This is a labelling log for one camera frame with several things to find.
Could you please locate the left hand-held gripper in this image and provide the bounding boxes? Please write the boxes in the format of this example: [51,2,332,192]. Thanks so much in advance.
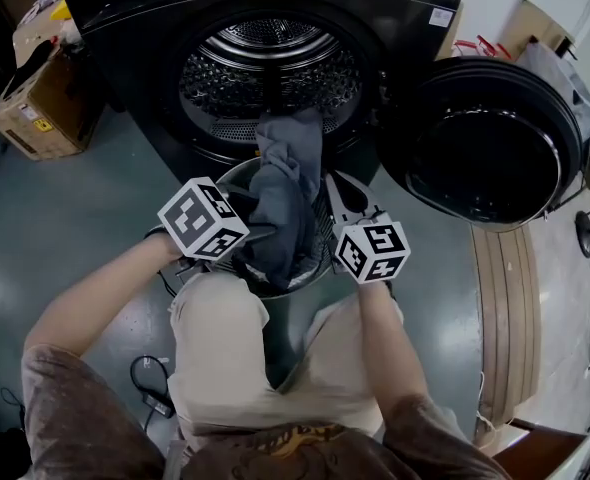
[156,176,279,276]

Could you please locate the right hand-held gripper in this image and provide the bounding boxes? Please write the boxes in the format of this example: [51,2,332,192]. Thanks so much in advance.
[324,170,413,285]

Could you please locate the dark grey garment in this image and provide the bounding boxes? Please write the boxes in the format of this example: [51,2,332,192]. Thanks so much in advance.
[234,107,327,290]

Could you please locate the grey plastic laundry basket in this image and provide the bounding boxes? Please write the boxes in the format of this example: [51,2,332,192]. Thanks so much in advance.
[209,155,339,300]

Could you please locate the black washing machine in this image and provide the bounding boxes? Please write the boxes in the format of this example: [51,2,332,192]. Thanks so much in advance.
[54,0,471,185]

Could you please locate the person's right forearm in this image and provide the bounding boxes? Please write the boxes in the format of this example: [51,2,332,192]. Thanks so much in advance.
[356,279,430,410]

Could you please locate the person's left forearm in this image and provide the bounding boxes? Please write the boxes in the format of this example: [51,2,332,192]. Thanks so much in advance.
[23,230,184,365]

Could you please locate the black round washing machine door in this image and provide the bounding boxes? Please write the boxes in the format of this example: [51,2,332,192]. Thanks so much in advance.
[379,55,584,232]

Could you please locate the person's beige shorts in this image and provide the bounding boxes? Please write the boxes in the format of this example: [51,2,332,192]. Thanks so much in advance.
[166,271,407,450]

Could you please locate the wooden slatted platform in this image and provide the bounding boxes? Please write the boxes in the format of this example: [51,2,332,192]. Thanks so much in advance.
[469,225,544,427]

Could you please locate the group of red lidded containers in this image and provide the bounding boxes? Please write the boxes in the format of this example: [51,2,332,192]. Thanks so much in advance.
[452,35,514,62]

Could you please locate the brown cardboard box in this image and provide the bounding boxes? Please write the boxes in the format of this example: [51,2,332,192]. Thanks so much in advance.
[0,27,107,162]

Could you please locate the clear plastic bin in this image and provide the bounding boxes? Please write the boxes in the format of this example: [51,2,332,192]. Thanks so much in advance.
[517,42,590,140]

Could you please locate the cardboard sheet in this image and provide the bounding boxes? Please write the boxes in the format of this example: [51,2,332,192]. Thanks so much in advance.
[499,0,577,62]

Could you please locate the person's brown printed t-shirt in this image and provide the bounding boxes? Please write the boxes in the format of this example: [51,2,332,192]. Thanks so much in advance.
[19,342,512,480]

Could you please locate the white topped wooden table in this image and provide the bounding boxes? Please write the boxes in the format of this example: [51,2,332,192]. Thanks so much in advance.
[484,416,590,480]

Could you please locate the black power adapter with cable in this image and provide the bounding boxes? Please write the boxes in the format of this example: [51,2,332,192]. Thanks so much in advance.
[129,355,177,430]

